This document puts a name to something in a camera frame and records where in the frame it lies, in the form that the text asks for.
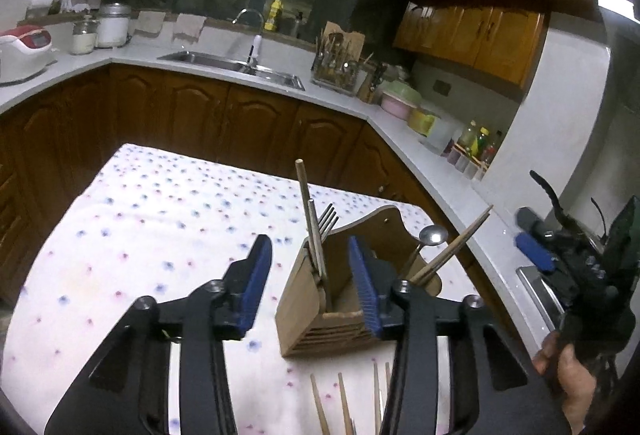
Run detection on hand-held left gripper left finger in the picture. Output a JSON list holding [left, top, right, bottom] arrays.
[[44, 234, 274, 435]]

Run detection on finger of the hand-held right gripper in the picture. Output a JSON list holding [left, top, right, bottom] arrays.
[[516, 231, 557, 275], [515, 206, 553, 238]]

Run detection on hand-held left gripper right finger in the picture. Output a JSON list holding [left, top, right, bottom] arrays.
[[347, 235, 572, 435]]

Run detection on wooden utensil holder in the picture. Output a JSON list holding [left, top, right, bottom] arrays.
[[276, 205, 446, 358]]

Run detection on metal chopstick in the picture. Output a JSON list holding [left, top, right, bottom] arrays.
[[306, 198, 333, 308]]

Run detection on metal fork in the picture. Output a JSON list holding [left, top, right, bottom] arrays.
[[316, 202, 341, 276]]

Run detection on metal spoon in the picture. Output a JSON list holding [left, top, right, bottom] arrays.
[[396, 225, 449, 283]]

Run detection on long wooden chopstick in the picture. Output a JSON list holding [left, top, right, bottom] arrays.
[[295, 159, 328, 288]]

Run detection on person's right hand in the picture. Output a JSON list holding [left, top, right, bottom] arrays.
[[531, 330, 608, 435]]

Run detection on steel gas stove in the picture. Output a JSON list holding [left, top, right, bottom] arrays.
[[515, 265, 566, 331]]

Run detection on seasoning jar rack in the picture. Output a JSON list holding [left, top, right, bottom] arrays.
[[446, 142, 488, 182]]

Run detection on sauce bottle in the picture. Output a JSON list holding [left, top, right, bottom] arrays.
[[457, 119, 478, 150], [472, 127, 493, 163]]

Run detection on clear plastic container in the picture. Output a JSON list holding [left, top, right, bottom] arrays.
[[424, 117, 460, 156]]

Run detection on yellow container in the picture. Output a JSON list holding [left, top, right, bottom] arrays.
[[409, 107, 437, 136]]

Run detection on pink container with green lid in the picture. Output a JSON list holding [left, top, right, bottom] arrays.
[[380, 79, 423, 120]]

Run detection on wooden lower cabinets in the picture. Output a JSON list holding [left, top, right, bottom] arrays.
[[0, 62, 501, 306]]

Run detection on wooden cabinets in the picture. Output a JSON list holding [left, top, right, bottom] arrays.
[[0, 62, 501, 306], [392, 0, 621, 90]]

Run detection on wooden upper cabinets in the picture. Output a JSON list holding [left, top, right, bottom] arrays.
[[392, 0, 621, 90]]

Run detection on wooden knife block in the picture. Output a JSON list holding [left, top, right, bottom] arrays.
[[357, 62, 388, 104]]

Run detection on utensil drying rack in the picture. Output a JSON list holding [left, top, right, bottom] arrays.
[[311, 20, 373, 96]]

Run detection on steel kitchen sink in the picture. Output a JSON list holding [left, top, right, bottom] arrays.
[[157, 51, 306, 92]]

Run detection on beige dish towel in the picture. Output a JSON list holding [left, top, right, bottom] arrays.
[[135, 11, 166, 38], [172, 13, 207, 43]]

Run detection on yellow bottle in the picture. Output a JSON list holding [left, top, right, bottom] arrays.
[[263, 0, 284, 33]]

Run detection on white pot with metal lid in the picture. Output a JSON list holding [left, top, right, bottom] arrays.
[[96, 3, 133, 49]]

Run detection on glass jar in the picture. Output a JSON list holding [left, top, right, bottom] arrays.
[[71, 15, 98, 56]]

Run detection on white and red rice cooker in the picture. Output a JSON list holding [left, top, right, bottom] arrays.
[[0, 26, 57, 84]]

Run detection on black wok with blue handle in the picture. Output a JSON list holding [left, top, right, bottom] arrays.
[[529, 170, 640, 266]]

